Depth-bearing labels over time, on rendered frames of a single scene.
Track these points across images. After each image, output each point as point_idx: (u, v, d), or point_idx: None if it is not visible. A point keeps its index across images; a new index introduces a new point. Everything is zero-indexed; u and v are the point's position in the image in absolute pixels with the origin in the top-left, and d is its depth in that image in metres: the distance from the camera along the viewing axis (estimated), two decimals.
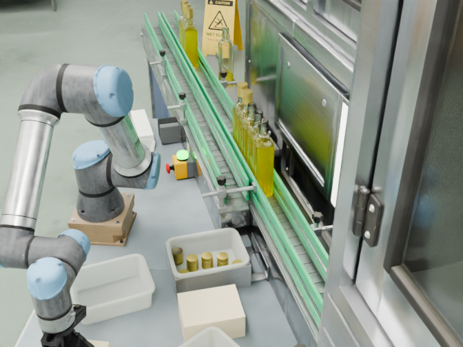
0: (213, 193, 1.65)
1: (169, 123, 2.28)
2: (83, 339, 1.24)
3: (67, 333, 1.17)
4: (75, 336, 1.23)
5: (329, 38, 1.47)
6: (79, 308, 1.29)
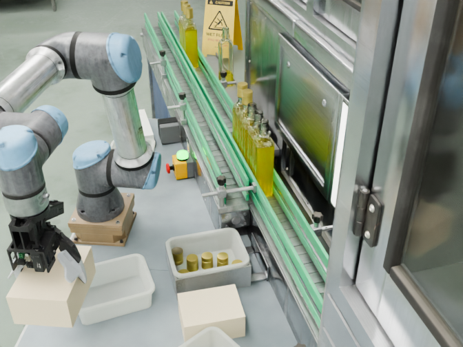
0: (213, 193, 1.65)
1: (169, 123, 2.28)
2: (59, 232, 1.07)
3: (40, 219, 1.00)
4: (50, 228, 1.06)
5: (329, 38, 1.47)
6: (55, 202, 1.12)
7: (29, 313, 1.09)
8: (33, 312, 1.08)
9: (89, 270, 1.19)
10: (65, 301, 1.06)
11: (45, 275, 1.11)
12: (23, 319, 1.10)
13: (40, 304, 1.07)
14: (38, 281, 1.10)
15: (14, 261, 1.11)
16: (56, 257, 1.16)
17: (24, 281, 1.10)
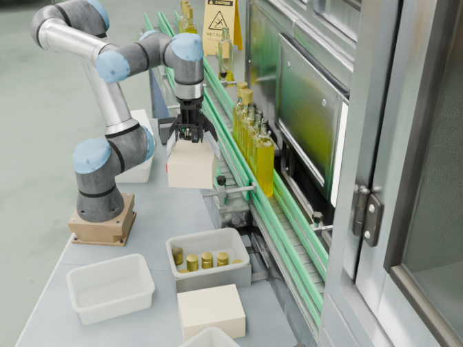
0: (213, 193, 1.65)
1: (169, 123, 2.28)
2: (206, 117, 1.48)
3: (200, 102, 1.41)
4: (200, 113, 1.47)
5: (329, 38, 1.47)
6: None
7: (181, 177, 1.50)
8: (184, 177, 1.50)
9: None
10: (211, 166, 1.47)
11: (190, 152, 1.53)
12: (176, 183, 1.51)
13: (191, 169, 1.48)
14: (187, 155, 1.51)
15: (168, 141, 1.52)
16: None
17: (176, 155, 1.51)
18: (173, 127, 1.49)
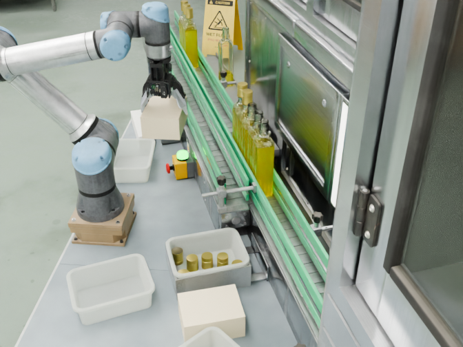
0: (213, 193, 1.65)
1: None
2: (173, 76, 1.70)
3: (167, 62, 1.63)
4: (169, 73, 1.69)
5: (329, 38, 1.47)
6: None
7: (153, 129, 1.72)
8: (156, 129, 1.72)
9: None
10: (178, 118, 1.69)
11: (161, 108, 1.75)
12: (148, 135, 1.74)
13: (161, 122, 1.71)
14: (158, 111, 1.74)
15: (142, 98, 1.74)
16: (165, 100, 1.80)
17: (149, 111, 1.74)
18: (146, 86, 1.72)
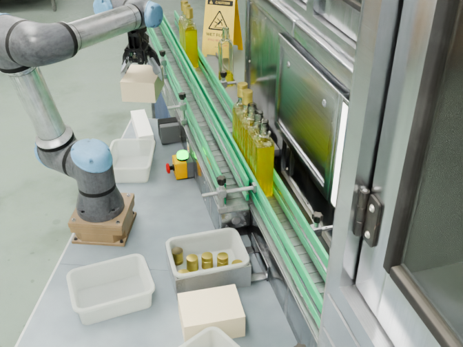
0: (213, 193, 1.65)
1: (169, 123, 2.28)
2: (149, 46, 1.92)
3: (143, 32, 1.85)
4: (145, 43, 1.91)
5: (329, 38, 1.47)
6: None
7: (131, 93, 1.94)
8: (134, 92, 1.94)
9: (162, 79, 2.04)
10: (153, 83, 1.91)
11: (139, 75, 1.97)
12: (127, 98, 1.95)
13: (138, 86, 1.92)
14: (136, 76, 1.96)
15: (122, 66, 1.96)
16: (143, 69, 2.02)
17: (128, 77, 1.95)
18: None
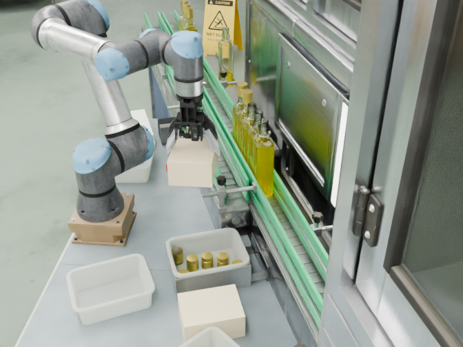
0: (213, 193, 1.65)
1: (169, 123, 2.28)
2: (206, 115, 1.47)
3: (199, 100, 1.41)
4: (200, 111, 1.46)
5: (329, 38, 1.47)
6: None
7: (181, 175, 1.49)
8: (184, 175, 1.49)
9: None
10: (211, 164, 1.47)
11: (190, 151, 1.52)
12: (176, 182, 1.51)
13: (191, 167, 1.48)
14: (187, 153, 1.51)
15: (168, 139, 1.52)
16: (194, 140, 1.57)
17: (176, 154, 1.51)
18: (173, 125, 1.49)
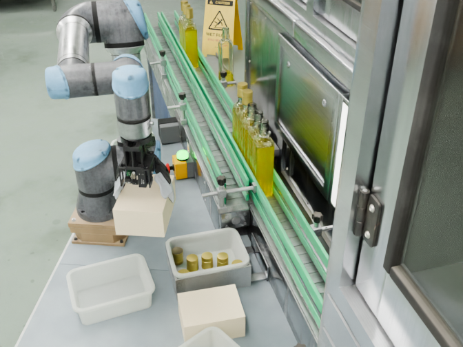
0: (213, 193, 1.65)
1: (169, 123, 2.28)
2: (156, 157, 1.31)
3: (147, 142, 1.24)
4: (149, 153, 1.30)
5: (329, 38, 1.47)
6: None
7: (129, 224, 1.33)
8: (133, 224, 1.33)
9: None
10: (162, 213, 1.30)
11: (140, 195, 1.36)
12: (123, 230, 1.34)
13: (140, 216, 1.31)
14: (136, 199, 1.35)
15: (116, 183, 1.35)
16: None
17: (125, 200, 1.34)
18: None
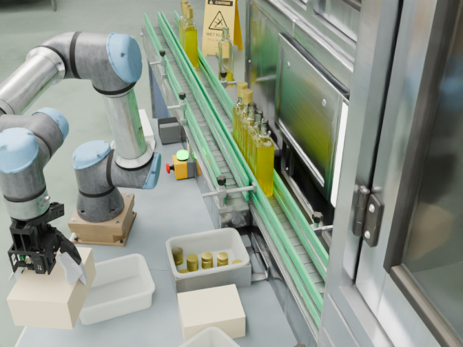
0: (213, 193, 1.65)
1: (169, 123, 2.28)
2: (60, 234, 1.07)
3: (41, 221, 1.00)
4: (51, 230, 1.06)
5: (329, 38, 1.47)
6: (56, 204, 1.12)
7: (29, 315, 1.09)
8: (33, 314, 1.09)
9: (89, 272, 1.19)
10: (66, 303, 1.06)
11: (45, 277, 1.12)
12: (23, 321, 1.10)
13: (40, 306, 1.07)
14: (39, 283, 1.11)
15: (14, 263, 1.11)
16: (56, 258, 1.17)
17: (25, 284, 1.10)
18: None
